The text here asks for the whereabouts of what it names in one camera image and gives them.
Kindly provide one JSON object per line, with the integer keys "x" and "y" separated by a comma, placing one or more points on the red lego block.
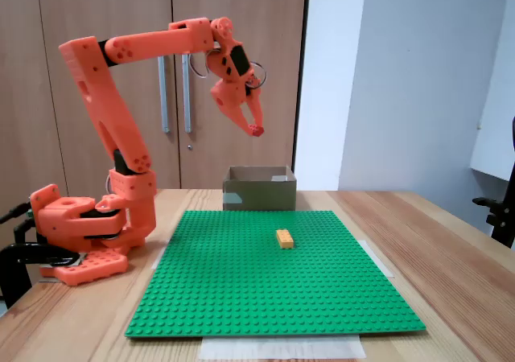
{"x": 257, "y": 131}

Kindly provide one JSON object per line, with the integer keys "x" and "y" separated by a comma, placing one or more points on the open cardboard box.
{"x": 257, "y": 195}

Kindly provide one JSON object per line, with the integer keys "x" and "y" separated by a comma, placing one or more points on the yellow lego block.
{"x": 285, "y": 239}

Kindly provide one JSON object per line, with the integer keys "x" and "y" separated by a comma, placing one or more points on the green lego baseplate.
{"x": 261, "y": 297}

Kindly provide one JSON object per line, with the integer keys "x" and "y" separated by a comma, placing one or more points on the wooden cabinet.
{"x": 40, "y": 8}

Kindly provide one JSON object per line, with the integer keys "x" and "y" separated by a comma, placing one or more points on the wide masking tape strip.
{"x": 281, "y": 348}

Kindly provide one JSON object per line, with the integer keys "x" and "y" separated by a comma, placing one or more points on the black table clamp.
{"x": 24, "y": 251}

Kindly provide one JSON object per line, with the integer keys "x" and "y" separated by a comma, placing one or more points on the black stand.
{"x": 501, "y": 221}

